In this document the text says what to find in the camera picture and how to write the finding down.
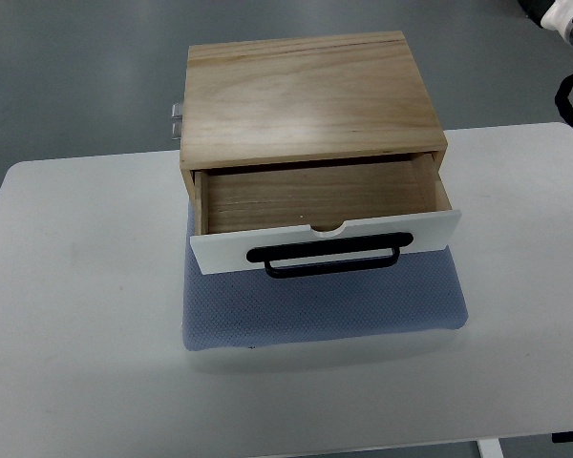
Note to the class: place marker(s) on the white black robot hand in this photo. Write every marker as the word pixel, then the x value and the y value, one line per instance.
pixel 553 15

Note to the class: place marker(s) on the white drawer black handle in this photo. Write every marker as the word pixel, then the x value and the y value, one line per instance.
pixel 319 217

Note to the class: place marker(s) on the wooden drawer cabinet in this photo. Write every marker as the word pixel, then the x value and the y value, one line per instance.
pixel 300 100

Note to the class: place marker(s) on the blue mesh mat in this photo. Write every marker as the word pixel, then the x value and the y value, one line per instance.
pixel 294 284

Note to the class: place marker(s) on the metal clamp behind cabinet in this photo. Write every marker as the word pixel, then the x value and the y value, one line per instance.
pixel 176 119

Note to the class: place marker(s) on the black table control panel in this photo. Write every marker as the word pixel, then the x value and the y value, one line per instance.
pixel 562 437

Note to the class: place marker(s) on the white table leg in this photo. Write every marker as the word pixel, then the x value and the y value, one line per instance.
pixel 489 448

